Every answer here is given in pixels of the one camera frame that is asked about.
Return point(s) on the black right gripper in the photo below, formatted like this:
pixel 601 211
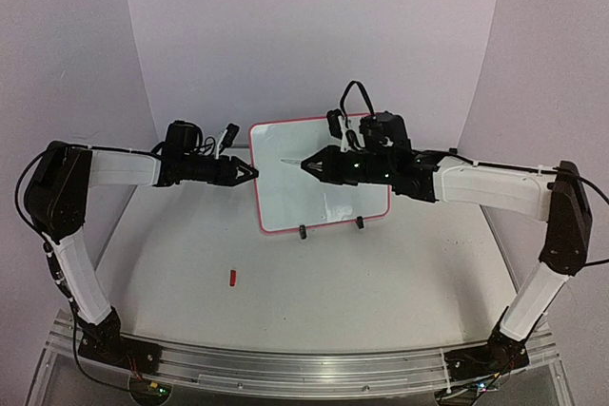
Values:
pixel 328 165

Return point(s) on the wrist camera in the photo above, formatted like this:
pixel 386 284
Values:
pixel 339 128
pixel 226 139

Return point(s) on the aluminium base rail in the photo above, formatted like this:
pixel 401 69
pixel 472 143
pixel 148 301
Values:
pixel 179 373

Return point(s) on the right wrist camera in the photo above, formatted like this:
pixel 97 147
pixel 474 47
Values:
pixel 339 128

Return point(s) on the pink framed whiteboard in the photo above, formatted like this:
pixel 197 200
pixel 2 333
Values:
pixel 291 197

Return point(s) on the red marker cap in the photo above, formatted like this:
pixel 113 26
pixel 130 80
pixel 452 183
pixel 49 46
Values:
pixel 232 278

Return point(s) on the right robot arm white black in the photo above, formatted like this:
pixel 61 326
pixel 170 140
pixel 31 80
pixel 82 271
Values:
pixel 555 196

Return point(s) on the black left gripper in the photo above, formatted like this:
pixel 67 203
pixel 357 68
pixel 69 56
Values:
pixel 227 170

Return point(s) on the black left whiteboard stand foot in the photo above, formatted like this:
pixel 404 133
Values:
pixel 302 232

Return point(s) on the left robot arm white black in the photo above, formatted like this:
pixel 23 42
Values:
pixel 54 205

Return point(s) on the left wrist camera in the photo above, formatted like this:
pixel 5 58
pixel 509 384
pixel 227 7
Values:
pixel 226 139

